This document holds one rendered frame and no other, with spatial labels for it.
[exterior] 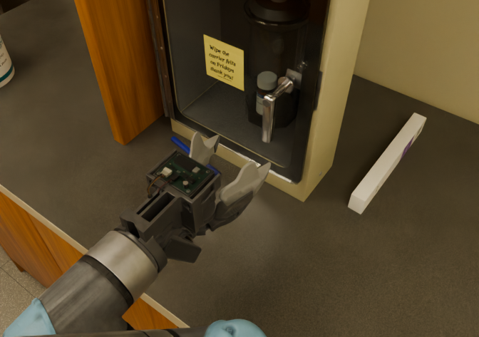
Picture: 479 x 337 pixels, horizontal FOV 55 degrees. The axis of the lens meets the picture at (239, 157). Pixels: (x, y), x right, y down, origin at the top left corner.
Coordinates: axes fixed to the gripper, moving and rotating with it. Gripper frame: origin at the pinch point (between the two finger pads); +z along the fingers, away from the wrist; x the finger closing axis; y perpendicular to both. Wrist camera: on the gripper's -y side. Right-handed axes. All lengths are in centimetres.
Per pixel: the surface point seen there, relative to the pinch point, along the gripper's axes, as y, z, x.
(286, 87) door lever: 5.7, 10.7, -0.6
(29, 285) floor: -115, -16, 86
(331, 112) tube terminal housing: -1.5, 17.5, -5.3
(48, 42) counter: -21, 19, 74
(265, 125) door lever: 1.1, 6.5, 0.0
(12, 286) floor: -115, -20, 91
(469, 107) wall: -19, 56, -22
